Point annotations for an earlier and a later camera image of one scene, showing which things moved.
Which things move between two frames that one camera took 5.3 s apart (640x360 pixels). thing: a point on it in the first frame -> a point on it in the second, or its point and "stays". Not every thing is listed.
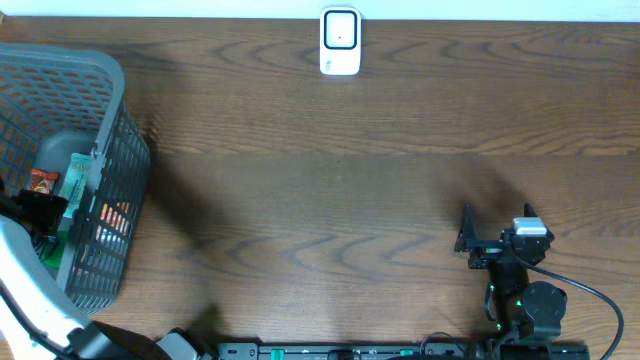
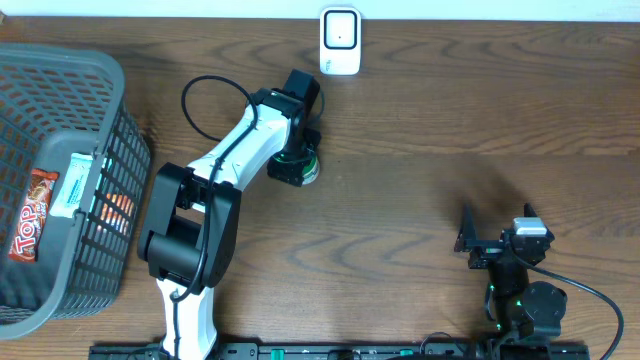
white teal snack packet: (75, 181) stays
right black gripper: (468, 240) stays
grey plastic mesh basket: (56, 102) stays
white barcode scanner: (340, 32) stays
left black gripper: (38, 211) -> (288, 171)
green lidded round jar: (54, 249) -> (311, 172)
